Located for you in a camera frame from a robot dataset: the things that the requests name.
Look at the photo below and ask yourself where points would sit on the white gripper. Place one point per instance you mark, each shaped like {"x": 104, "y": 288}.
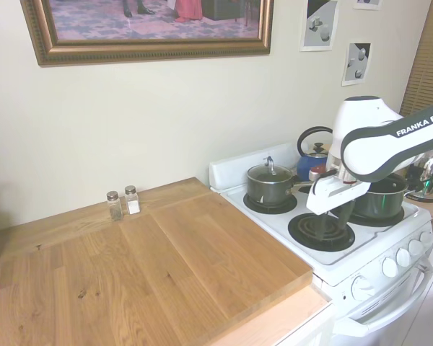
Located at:
{"x": 332, "y": 196}

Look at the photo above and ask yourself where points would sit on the glass pot lid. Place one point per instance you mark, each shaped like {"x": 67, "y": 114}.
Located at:
{"x": 270, "y": 173}

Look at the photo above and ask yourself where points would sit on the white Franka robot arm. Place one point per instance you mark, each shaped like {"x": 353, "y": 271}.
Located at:
{"x": 375, "y": 151}

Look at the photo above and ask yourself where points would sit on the large dark green pot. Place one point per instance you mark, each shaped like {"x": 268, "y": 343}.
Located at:
{"x": 377, "y": 203}

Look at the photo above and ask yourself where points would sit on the coil burner under large pot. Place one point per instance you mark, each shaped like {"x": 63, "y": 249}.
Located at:
{"x": 393, "y": 220}

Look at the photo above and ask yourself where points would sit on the bare coil burner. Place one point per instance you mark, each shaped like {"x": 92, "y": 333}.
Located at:
{"x": 321, "y": 232}

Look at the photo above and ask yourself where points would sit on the white electric stove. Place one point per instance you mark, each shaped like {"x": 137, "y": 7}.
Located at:
{"x": 346, "y": 263}

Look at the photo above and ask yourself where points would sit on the blue tea kettle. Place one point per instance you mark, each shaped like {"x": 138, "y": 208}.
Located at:
{"x": 310, "y": 167}

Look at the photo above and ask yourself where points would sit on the white stove knob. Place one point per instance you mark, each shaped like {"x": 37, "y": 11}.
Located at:
{"x": 362, "y": 288}
{"x": 426, "y": 238}
{"x": 403, "y": 257}
{"x": 389, "y": 267}
{"x": 416, "y": 247}

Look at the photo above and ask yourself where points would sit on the small dark saucepan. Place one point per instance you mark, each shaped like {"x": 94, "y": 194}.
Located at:
{"x": 268, "y": 191}

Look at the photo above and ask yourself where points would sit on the coil burner under saucepan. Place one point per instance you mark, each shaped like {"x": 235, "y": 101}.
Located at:
{"x": 252, "y": 206}

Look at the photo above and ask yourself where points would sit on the silver electric kettle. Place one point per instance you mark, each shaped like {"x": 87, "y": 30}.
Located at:
{"x": 431, "y": 173}

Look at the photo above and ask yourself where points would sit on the small grey paper print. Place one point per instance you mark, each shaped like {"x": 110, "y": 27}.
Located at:
{"x": 357, "y": 65}

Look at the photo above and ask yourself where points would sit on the wooden window blind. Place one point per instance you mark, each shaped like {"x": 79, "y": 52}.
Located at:
{"x": 429, "y": 65}

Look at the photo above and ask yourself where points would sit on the large grey paper print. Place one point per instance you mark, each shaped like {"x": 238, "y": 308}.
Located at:
{"x": 319, "y": 25}

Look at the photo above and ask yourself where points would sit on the glass salt shaker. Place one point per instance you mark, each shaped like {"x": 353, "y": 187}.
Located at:
{"x": 132, "y": 202}

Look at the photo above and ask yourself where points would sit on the glass pepper shaker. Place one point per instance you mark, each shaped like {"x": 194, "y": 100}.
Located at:
{"x": 114, "y": 209}

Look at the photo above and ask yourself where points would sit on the cropped grey paper print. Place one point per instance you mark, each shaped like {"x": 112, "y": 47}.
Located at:
{"x": 368, "y": 3}

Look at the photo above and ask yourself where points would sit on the gold framed painting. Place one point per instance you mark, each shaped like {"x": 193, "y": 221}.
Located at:
{"x": 43, "y": 36}

